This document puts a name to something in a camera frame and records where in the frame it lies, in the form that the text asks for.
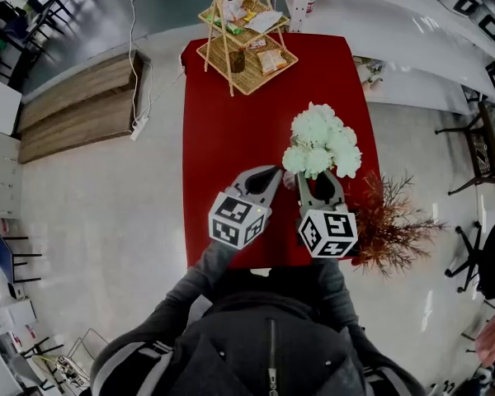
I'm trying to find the white power strip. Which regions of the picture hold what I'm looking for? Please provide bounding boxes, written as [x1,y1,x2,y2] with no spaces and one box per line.
[129,115,151,142]

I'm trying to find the person's left forearm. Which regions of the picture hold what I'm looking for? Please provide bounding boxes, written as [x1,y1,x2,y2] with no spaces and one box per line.
[163,238,237,319]

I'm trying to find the white flowers bunch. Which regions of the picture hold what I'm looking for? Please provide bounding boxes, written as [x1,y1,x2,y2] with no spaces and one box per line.
[281,101,363,181]

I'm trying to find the person's dark grey jacket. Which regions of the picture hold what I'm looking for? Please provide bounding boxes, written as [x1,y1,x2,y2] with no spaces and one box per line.
[79,267,428,396]

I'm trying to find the brown cup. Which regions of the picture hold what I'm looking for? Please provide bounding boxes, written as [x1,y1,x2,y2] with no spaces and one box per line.
[229,49,247,74]

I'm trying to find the wooden step platform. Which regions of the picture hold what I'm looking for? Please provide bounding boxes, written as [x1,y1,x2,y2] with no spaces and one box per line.
[16,49,146,166]

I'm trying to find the white locker cabinet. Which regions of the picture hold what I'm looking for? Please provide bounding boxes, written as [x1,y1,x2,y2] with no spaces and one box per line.
[0,125,23,220]

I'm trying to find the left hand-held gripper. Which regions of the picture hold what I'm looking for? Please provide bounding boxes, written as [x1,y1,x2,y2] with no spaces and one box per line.
[208,164,284,251]

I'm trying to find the white box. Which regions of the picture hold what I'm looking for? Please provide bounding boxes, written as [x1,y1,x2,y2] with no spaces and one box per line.
[0,72,23,137]

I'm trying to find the two-tier wicker basket stand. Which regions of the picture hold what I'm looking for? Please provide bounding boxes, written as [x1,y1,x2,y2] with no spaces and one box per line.
[196,0,299,98]

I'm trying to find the person's right forearm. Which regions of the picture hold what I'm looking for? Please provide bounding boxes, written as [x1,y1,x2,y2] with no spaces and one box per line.
[312,255,361,330]

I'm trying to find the dried brown plant bunch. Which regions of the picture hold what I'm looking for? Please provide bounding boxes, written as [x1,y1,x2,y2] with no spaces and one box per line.
[350,170,447,279]

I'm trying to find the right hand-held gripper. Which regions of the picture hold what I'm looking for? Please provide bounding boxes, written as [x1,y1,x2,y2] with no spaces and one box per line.
[295,170,360,260]

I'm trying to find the table with red cloth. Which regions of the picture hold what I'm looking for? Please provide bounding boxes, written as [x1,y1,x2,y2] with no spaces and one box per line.
[180,32,383,271]

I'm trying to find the orange snack packet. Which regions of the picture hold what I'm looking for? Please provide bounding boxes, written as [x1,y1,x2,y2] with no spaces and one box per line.
[256,48,288,77]

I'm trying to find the white power cable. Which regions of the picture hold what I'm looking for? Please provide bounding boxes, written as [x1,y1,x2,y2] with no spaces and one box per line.
[119,0,154,125]

